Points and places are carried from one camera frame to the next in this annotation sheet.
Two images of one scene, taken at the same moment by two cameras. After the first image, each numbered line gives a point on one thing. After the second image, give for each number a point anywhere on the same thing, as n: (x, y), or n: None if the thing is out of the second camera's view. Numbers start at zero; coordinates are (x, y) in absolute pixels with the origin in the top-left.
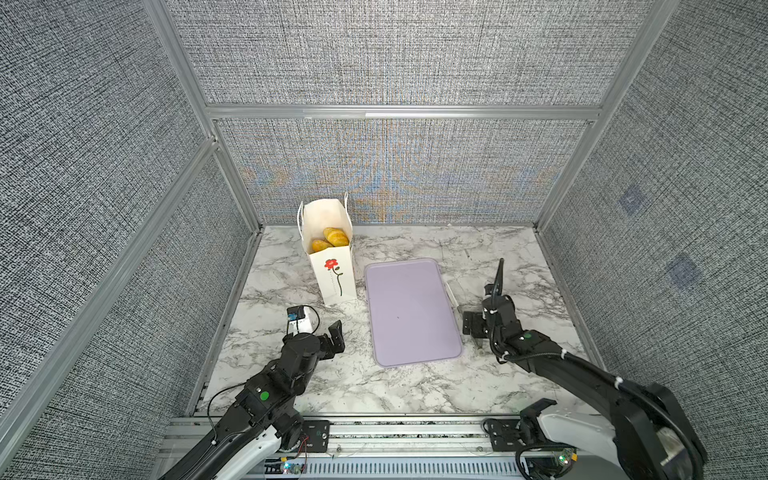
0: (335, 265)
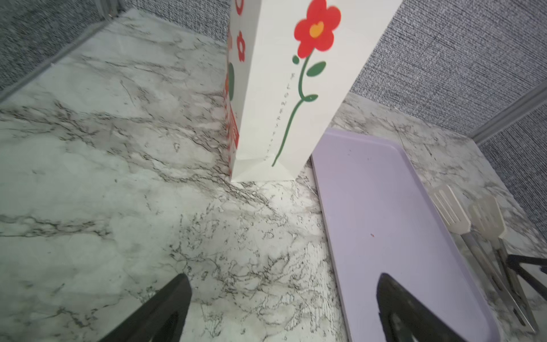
0: (290, 65)
